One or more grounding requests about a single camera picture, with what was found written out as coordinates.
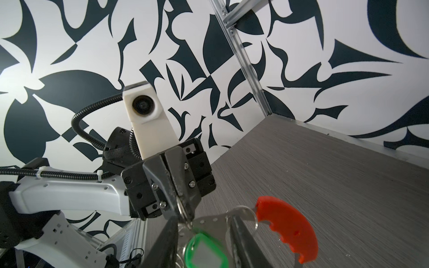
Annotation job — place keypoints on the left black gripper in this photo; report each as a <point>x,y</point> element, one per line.
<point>170,183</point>

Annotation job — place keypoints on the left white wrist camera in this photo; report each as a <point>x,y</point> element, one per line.
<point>152,129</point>

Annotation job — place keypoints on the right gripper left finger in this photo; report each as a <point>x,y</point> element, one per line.
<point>164,251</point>

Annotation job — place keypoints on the green capped key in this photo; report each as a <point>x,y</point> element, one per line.
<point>203,252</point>

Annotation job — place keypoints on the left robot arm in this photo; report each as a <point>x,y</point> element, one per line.
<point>32,212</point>

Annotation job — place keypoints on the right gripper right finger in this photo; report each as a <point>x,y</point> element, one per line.
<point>245,251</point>

